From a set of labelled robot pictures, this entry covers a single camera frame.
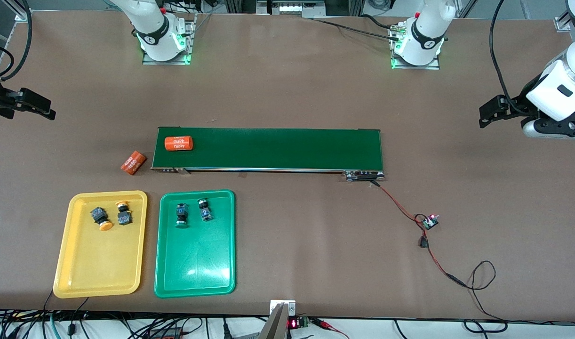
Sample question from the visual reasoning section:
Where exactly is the thin black looped cable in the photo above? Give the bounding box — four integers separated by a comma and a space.
462, 260, 509, 332

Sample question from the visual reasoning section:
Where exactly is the orange 4680 battery cylinder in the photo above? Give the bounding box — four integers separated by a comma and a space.
120, 151, 148, 176
165, 136, 194, 152

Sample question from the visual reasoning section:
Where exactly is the silver mounting bracket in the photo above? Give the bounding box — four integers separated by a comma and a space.
270, 299, 296, 316

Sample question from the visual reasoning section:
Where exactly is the black cable on table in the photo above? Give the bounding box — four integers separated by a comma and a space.
311, 17, 406, 42
360, 13, 397, 30

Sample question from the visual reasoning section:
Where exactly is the yellow plastic tray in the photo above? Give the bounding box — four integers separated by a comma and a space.
53, 190, 148, 299

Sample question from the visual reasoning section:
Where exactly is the red clip lead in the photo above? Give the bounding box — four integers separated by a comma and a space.
311, 318, 350, 339

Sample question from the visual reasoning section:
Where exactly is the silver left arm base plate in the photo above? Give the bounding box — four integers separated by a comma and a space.
390, 23, 441, 71

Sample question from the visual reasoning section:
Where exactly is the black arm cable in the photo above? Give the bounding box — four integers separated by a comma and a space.
0, 0, 33, 81
489, 0, 528, 116

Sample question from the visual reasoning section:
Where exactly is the green conveyor belt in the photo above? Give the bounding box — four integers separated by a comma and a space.
151, 126, 386, 183

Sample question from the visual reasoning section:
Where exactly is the green plastic tray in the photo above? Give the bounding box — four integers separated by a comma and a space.
154, 189, 236, 299

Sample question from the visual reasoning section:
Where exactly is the yellow push button switch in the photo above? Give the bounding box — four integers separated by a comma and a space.
115, 201, 132, 226
90, 206, 114, 232

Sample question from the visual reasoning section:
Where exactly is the red and black wire pair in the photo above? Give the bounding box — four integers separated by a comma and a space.
371, 180, 467, 287

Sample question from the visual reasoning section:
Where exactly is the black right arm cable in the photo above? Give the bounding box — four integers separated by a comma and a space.
0, 0, 33, 81

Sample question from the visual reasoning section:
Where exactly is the silver machine frame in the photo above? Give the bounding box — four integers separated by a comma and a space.
224, 0, 363, 18

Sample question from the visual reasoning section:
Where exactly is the grey camera mount pole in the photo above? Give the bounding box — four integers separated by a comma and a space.
258, 303, 291, 339

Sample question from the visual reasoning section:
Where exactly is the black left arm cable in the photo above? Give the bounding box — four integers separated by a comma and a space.
489, 0, 528, 116

